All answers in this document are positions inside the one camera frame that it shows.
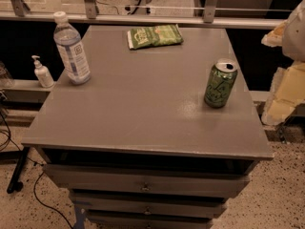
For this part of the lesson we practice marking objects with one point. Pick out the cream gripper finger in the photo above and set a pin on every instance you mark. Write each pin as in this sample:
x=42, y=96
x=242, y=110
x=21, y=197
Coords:
x=274, y=38
x=286, y=93

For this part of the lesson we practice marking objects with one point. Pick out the clear blue-label water bottle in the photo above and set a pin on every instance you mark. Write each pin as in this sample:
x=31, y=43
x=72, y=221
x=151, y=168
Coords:
x=71, y=49

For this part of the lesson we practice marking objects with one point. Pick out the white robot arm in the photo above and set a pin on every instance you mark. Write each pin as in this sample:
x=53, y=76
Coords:
x=294, y=35

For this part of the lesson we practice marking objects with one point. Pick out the white pump dispenser bottle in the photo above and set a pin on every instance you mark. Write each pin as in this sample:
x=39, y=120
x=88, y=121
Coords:
x=42, y=73

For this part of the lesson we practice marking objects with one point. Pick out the green soda can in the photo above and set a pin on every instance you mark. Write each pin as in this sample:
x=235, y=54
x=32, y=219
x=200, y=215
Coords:
x=221, y=80

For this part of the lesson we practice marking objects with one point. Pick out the green snack bag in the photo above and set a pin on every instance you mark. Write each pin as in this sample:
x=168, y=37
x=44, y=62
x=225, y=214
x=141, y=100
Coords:
x=155, y=36

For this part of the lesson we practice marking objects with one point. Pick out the grey drawer cabinet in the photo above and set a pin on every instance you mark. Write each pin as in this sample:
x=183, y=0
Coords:
x=145, y=110

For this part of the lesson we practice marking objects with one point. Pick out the top grey drawer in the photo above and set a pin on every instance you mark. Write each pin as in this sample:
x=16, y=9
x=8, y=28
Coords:
x=145, y=181

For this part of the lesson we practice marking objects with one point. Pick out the grey drawer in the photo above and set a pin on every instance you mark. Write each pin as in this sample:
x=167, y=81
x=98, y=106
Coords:
x=148, y=222
x=145, y=181
x=182, y=206

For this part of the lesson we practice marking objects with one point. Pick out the middle grey drawer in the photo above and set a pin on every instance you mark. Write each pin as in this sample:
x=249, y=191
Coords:
x=182, y=206

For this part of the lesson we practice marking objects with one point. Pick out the bottom grey drawer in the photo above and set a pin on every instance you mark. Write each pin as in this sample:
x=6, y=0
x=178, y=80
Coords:
x=148, y=222

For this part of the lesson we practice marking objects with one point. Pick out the black stand leg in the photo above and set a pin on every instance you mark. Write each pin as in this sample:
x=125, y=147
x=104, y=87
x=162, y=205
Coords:
x=15, y=184

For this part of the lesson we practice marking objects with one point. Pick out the metal railing frame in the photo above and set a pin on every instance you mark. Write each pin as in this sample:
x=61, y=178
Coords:
x=233, y=14

